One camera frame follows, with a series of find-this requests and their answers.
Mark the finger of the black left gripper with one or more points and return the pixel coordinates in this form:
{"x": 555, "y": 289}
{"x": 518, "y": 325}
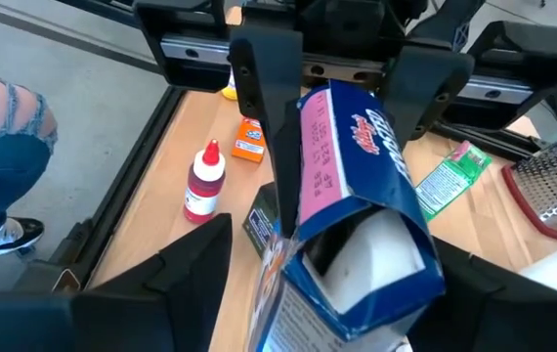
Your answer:
{"x": 264, "y": 68}
{"x": 425, "y": 83}

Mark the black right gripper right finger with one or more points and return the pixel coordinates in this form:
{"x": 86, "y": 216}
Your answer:
{"x": 503, "y": 322}

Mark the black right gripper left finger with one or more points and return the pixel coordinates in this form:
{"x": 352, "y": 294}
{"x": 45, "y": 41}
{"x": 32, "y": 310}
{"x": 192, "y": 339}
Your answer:
{"x": 137, "y": 318}

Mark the yellow food colouring bottle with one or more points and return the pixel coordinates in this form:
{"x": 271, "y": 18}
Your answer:
{"x": 230, "y": 93}

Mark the Frosted Flakes cereal box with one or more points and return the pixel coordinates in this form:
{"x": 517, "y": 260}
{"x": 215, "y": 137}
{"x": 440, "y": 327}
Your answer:
{"x": 371, "y": 161}

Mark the Apple Jacks cereal box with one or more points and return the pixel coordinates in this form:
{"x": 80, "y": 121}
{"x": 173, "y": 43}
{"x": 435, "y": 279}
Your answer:
{"x": 447, "y": 183}

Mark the orange baking soda box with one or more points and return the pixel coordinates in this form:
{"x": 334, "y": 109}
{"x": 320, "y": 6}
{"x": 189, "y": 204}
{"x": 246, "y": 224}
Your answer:
{"x": 249, "y": 144}

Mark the red food colouring bottle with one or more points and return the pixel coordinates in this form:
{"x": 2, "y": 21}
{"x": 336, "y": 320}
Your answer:
{"x": 202, "y": 195}

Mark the green black pepper tin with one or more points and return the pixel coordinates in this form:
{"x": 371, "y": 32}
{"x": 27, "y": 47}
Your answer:
{"x": 259, "y": 225}

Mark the person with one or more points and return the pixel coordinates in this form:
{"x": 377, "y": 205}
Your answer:
{"x": 0, "y": 166}

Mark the black table edge frame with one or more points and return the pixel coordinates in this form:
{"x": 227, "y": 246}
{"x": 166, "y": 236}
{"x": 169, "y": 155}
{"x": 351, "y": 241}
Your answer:
{"x": 119, "y": 195}

